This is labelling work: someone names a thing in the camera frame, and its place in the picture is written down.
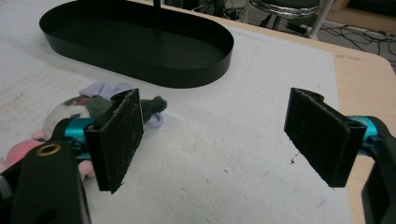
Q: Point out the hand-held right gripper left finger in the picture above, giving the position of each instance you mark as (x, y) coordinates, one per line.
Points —
(116, 140)

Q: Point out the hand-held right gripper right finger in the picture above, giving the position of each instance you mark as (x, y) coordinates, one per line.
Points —
(323, 140)

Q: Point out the pink and grey plush toy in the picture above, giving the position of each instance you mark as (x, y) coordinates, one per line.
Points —
(87, 107)

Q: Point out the black oval tray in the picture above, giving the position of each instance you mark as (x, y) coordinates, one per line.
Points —
(140, 43)

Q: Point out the white foam mat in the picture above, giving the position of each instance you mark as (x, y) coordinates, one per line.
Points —
(202, 149)

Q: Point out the white stand leg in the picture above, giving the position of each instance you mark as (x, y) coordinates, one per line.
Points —
(318, 20)

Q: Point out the metal stool base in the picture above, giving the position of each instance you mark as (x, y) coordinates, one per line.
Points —
(285, 7)

